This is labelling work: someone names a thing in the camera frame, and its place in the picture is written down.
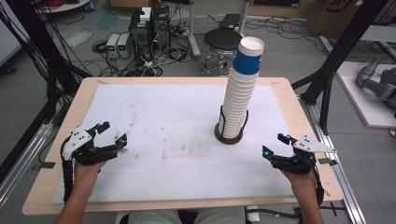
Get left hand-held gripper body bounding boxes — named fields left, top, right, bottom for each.
left=61, top=125, right=120, bottom=166

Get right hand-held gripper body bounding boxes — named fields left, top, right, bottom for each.
left=271, top=134, right=338, bottom=175

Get dark brown cup holder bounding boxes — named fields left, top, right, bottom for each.
left=214, top=105, right=250, bottom=146

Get stack of paper cups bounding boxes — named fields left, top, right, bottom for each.
left=218, top=36, right=265, bottom=139

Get person's right hand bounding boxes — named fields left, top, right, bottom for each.
left=279, top=167, right=318, bottom=200

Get person's left hand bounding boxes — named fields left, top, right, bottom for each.
left=73, top=158, right=109, bottom=197

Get person's light pants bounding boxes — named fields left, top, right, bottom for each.
left=127, top=206, right=247, bottom=224

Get grey bench power supply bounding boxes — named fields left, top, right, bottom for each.
left=106, top=33, right=121, bottom=59
left=117, top=33, right=134, bottom=59

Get white platform board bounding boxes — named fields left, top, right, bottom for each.
left=335, top=61, right=396, bottom=129

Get black computer tower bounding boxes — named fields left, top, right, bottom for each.
left=151, top=5, right=172, bottom=49
left=129, top=10, right=154, bottom=61

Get black round stool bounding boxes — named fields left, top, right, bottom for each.
left=201, top=28, right=244, bottom=77

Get white desk leg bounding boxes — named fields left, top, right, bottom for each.
left=186, top=0, right=202, bottom=60

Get cardboard box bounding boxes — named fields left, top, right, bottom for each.
left=306, top=0, right=396, bottom=38

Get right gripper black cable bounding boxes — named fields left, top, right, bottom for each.
left=311, top=161, right=325, bottom=207

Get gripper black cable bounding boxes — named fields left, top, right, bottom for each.
left=311, top=161, right=325, bottom=207
left=60, top=138, right=76, bottom=204

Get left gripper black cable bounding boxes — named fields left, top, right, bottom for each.
left=60, top=138, right=76, bottom=204

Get aluminium rail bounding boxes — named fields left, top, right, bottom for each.
left=0, top=122, right=54, bottom=209
left=300, top=96, right=368, bottom=224

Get black cable under table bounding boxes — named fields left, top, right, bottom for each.
left=246, top=207, right=301, bottom=220

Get tangle of floor cables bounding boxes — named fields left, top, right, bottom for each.
left=92, top=38, right=194, bottom=78

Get black frame with cables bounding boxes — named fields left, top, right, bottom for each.
left=0, top=0, right=92, bottom=125

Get black metal frame post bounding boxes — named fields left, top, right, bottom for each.
left=290, top=0, right=390, bottom=135

